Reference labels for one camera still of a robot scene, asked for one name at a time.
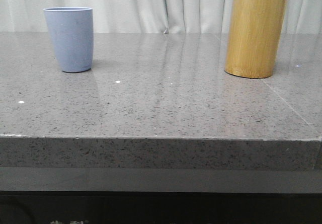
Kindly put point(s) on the blue plastic cup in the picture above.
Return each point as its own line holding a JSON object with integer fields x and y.
{"x": 72, "y": 34}

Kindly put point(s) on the bamboo cylinder holder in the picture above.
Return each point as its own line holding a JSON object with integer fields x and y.
{"x": 254, "y": 34}

